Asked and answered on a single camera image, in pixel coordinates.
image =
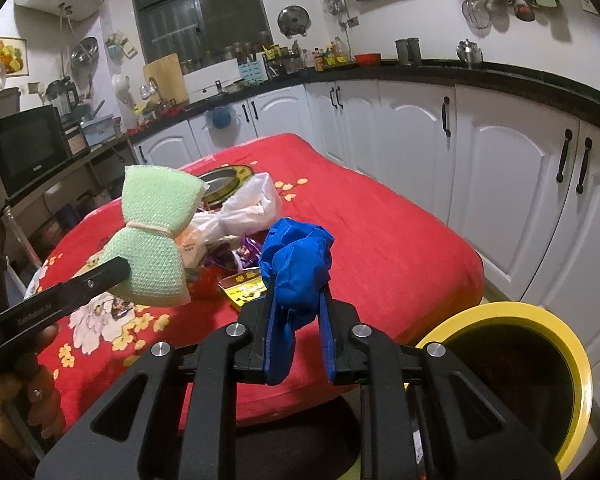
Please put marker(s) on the black countertop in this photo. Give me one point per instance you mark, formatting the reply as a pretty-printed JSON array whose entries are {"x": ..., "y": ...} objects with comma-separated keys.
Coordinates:
[{"x": 530, "y": 82}]

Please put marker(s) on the blue hanging bag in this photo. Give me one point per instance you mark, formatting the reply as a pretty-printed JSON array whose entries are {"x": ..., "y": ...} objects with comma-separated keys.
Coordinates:
[{"x": 219, "y": 119}]

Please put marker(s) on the dark kitchen window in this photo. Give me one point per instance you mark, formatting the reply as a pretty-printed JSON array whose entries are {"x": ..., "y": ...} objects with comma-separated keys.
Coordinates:
[{"x": 200, "y": 5}]

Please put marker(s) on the steel pot lid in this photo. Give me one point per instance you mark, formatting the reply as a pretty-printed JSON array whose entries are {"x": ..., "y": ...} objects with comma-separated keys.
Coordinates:
[{"x": 294, "y": 20}]

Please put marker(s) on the light blue basin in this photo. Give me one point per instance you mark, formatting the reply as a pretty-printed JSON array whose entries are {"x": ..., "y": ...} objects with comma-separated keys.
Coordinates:
[{"x": 97, "y": 130}]

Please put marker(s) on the white bottle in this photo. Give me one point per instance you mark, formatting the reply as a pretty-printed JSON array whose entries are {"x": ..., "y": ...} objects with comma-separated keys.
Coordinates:
[{"x": 124, "y": 102}]

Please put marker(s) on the fruit wall picture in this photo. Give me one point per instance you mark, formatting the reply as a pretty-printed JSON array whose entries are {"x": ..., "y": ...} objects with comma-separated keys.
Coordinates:
[{"x": 2, "y": 56}]

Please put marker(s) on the steel bowl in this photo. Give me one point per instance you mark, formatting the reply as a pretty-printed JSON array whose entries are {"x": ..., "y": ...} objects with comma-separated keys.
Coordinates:
[{"x": 84, "y": 52}]

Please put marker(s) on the round gold rimmed metal tray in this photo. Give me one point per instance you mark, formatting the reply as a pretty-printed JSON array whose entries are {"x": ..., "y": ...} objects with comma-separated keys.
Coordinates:
[{"x": 225, "y": 175}]

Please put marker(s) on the row of spice jars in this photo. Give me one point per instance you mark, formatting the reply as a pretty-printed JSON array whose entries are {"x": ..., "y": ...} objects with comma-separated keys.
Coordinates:
[{"x": 230, "y": 55}]

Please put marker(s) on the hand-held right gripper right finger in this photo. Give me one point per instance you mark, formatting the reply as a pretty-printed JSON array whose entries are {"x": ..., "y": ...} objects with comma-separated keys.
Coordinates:
[{"x": 328, "y": 345}]

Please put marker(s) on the wooden cutting board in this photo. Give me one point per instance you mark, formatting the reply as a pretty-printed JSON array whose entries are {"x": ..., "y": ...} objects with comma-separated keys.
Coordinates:
[{"x": 165, "y": 77}]

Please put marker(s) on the metal canister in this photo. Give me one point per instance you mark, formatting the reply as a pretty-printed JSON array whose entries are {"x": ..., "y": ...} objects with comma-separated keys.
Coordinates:
[{"x": 407, "y": 52}]

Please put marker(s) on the yellow rimmed black trash bin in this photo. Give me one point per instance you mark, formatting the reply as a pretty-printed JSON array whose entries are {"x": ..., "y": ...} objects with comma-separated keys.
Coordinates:
[{"x": 555, "y": 330}]

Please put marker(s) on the black microwave oven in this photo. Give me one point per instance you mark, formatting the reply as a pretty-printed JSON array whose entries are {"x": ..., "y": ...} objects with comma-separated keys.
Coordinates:
[{"x": 25, "y": 152}]

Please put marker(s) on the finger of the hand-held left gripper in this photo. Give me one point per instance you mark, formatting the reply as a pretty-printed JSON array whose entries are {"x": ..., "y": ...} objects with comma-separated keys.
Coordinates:
[{"x": 97, "y": 277}]

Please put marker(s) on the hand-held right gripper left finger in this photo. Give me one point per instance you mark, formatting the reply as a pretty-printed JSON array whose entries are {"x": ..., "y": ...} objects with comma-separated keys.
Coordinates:
[{"x": 254, "y": 345}]

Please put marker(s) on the person's left hand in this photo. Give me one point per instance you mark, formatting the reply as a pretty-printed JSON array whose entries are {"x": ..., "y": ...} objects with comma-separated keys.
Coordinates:
[{"x": 40, "y": 395}]

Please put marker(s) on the wooden side shelf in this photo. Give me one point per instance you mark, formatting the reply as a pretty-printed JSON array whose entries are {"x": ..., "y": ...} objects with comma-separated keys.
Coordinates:
[{"x": 87, "y": 155}]

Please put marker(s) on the green mesh sponge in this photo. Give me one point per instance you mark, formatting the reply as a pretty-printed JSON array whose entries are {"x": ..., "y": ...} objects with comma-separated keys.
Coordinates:
[{"x": 155, "y": 200}]

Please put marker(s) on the black blender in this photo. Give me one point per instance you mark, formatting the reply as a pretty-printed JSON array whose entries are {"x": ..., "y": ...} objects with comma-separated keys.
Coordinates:
[{"x": 62, "y": 95}]

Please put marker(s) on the white snack packet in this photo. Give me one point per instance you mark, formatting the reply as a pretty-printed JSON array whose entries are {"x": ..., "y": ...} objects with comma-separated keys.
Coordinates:
[{"x": 189, "y": 246}]

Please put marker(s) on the yellow black snack packet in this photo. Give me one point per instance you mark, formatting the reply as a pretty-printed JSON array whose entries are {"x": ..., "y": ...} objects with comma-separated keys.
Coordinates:
[{"x": 240, "y": 287}]

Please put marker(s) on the purple snack wrapper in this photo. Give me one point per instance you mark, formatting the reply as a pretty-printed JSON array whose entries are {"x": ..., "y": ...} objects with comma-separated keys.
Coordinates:
[{"x": 250, "y": 252}]

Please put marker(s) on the row of condiment bottles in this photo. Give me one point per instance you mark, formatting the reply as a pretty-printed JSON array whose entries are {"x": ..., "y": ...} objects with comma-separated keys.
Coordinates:
[{"x": 332, "y": 57}]

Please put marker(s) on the white lower kitchen cabinets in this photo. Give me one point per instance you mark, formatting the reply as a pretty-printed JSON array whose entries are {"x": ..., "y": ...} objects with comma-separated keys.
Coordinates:
[{"x": 505, "y": 185}]

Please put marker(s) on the red bowl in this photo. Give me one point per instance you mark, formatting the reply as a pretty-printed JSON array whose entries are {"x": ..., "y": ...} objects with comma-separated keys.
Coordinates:
[{"x": 367, "y": 60}]

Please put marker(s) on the dark snack wrapper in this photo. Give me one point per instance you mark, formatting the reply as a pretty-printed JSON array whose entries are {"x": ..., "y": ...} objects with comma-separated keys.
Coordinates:
[{"x": 121, "y": 307}]

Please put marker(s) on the red snack wrapper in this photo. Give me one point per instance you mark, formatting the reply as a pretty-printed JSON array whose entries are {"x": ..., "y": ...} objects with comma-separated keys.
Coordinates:
[{"x": 205, "y": 282}]

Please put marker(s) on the white plastic bag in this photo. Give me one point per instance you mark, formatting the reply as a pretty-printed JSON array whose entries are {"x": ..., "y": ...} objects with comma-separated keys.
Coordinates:
[{"x": 250, "y": 200}]

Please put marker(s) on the blue cloth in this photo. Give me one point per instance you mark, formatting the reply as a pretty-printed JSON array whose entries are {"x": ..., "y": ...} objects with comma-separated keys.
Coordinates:
[{"x": 292, "y": 270}]

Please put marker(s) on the hanging metal tools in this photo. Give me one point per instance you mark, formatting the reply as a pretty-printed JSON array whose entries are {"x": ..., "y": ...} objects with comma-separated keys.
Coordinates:
[{"x": 336, "y": 2}]

